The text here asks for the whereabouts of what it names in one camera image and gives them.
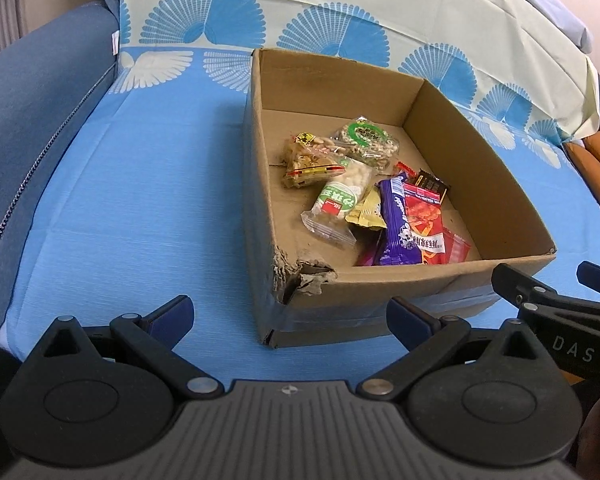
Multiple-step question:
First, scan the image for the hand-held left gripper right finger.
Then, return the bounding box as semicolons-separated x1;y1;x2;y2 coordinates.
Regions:
355;296;563;402

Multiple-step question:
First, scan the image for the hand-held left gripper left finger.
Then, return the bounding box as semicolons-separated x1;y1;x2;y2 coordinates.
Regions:
25;295;226;402

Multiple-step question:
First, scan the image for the red wafer packet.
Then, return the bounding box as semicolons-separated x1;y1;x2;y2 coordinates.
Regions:
422;227;472;266

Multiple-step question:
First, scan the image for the maroon and white bar packet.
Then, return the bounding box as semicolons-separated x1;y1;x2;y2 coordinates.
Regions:
354;232;387;267

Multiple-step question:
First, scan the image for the purple candy packet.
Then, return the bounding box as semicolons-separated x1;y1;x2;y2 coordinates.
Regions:
372;174;423;267

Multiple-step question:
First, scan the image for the red snack packet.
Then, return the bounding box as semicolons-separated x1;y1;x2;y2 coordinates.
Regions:
402;182;448;266

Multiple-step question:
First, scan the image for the small yellow packet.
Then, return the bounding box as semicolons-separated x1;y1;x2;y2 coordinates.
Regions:
345;187;387;231

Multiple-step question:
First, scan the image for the brown cardboard box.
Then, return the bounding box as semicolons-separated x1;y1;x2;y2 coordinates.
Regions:
244;47;557;350

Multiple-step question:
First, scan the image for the black biscuit packet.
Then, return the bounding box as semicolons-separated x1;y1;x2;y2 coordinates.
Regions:
414;168;452;206

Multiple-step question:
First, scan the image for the green and white cracker packet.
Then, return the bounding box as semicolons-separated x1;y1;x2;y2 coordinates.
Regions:
300;156;378;247

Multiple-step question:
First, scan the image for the round green-label cracker packet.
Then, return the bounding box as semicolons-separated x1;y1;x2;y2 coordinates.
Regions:
329;115;401;171

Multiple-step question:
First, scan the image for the clear bag of brown snacks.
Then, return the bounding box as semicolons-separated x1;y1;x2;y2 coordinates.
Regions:
280;131;351;191

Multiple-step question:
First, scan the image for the orange cushion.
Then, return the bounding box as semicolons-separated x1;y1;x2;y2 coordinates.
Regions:
562;127;600;236

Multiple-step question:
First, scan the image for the blue fan-print sheet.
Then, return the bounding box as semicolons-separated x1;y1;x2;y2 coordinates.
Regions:
0;0;600;391

